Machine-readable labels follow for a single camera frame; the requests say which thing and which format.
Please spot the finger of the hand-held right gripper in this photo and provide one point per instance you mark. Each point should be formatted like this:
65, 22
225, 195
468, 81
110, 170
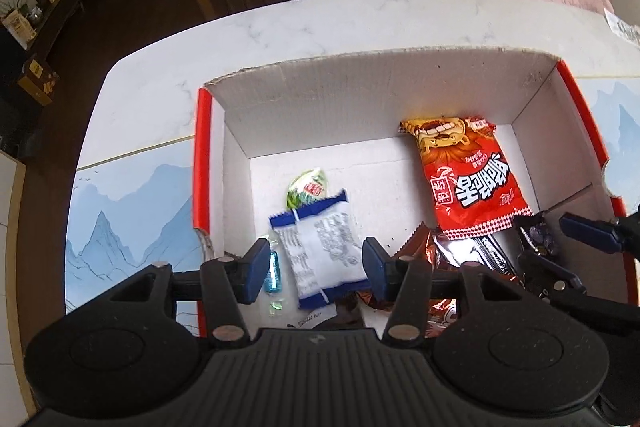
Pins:
590, 232
545, 269

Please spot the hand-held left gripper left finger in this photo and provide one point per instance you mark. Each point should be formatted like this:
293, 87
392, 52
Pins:
255, 264

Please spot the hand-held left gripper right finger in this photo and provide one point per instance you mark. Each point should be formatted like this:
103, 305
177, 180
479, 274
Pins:
375, 264

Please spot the teal candy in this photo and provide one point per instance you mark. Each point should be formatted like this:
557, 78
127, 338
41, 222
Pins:
273, 274

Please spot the dark purple candy packet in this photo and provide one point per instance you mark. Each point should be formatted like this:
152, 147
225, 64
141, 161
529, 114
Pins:
537, 234

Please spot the brown foil snack packet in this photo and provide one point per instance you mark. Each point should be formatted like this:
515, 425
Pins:
417, 242

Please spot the white blue snack packet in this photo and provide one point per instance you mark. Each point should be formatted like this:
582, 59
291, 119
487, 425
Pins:
320, 252

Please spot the black snack packet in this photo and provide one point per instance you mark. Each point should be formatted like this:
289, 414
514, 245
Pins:
345, 314

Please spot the small green white packet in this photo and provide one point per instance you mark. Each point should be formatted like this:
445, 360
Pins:
305, 187

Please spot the red lion print snack packet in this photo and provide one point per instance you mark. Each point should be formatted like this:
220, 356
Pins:
470, 177

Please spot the white cardboard box red trim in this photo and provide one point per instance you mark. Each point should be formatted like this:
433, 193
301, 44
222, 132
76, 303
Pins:
350, 107

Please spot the white printed packet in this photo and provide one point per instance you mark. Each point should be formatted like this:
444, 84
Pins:
622, 27

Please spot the brown cardboard box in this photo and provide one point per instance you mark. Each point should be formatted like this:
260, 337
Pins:
37, 82

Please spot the cream printed box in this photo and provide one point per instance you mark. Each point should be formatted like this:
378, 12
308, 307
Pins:
17, 27

